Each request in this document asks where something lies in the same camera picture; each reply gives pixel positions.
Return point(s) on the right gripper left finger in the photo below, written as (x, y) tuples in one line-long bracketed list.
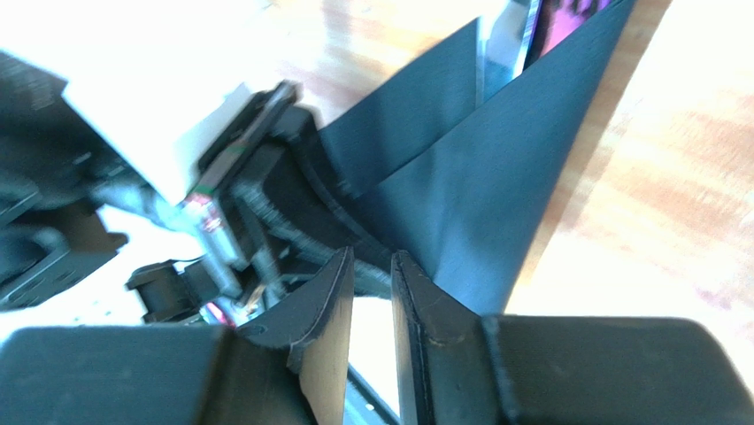
[(287, 366)]

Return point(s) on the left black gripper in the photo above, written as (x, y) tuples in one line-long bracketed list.
[(267, 209)]

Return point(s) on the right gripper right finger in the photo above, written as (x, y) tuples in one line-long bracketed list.
[(457, 367)]

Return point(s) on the black paper napkin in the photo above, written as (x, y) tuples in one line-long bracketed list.
[(463, 187)]

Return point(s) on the iridescent fork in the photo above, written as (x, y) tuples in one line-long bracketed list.
[(557, 19)]

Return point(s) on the silver knife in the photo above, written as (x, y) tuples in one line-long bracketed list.
[(505, 32)]

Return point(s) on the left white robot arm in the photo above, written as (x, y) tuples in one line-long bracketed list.
[(59, 164)]

